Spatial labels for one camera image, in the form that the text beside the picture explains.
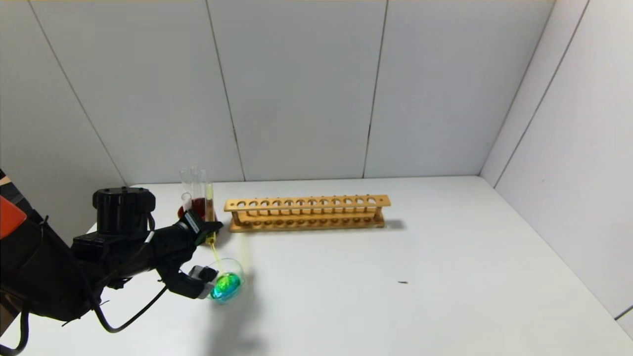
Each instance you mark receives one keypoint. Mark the test tube with blue pigment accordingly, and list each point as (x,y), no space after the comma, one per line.
(186,201)

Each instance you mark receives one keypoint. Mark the dark red cup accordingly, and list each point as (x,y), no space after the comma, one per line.
(200,205)

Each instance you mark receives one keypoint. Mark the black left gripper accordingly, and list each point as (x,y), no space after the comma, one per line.
(194,223)

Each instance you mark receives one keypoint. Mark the clear glass dish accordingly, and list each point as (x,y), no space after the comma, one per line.
(227,287)

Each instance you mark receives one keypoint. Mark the test tube with yellow pigment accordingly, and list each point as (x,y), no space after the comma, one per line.
(210,207)

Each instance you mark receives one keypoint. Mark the wooden test tube rack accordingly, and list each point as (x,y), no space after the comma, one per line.
(306,201)

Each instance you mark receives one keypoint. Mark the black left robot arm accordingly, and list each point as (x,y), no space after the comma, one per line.
(74,267)

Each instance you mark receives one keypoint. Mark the person in dark clothing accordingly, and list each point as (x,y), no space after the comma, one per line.
(12,215)

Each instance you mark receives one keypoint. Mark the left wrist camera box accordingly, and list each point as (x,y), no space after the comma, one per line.
(193,284)

